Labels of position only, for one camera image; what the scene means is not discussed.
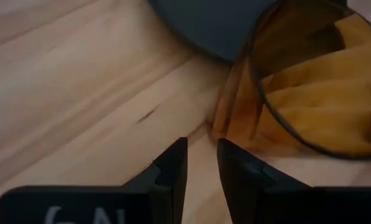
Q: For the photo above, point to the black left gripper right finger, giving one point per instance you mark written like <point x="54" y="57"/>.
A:
<point x="244" y="186"/>

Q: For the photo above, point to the dark bowl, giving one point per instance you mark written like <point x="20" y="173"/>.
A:
<point x="216" y="25"/>

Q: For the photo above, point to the amber transparent cup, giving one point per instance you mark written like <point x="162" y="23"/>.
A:
<point x="322" y="90"/>

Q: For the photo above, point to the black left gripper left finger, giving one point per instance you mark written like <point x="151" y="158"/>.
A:
<point x="169" y="174"/>

